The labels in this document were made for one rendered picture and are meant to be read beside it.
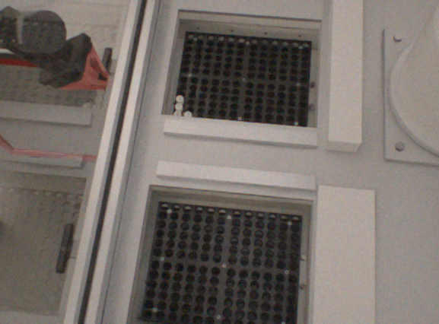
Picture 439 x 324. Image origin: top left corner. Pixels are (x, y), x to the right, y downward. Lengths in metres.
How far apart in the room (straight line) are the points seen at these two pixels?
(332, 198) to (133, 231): 0.29
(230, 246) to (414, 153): 0.30
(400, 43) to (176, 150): 0.40
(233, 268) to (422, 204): 0.29
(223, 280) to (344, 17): 0.45
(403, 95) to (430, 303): 0.29
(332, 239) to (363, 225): 0.05
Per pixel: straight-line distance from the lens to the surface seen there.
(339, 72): 0.80
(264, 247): 0.77
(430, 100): 0.74
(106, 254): 0.70
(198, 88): 0.87
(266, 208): 0.85
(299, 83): 0.88
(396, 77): 0.83
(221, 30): 0.96
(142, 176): 0.76
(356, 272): 0.73
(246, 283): 0.76
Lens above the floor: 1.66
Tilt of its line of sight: 69 degrees down
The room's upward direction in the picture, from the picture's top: 4 degrees counter-clockwise
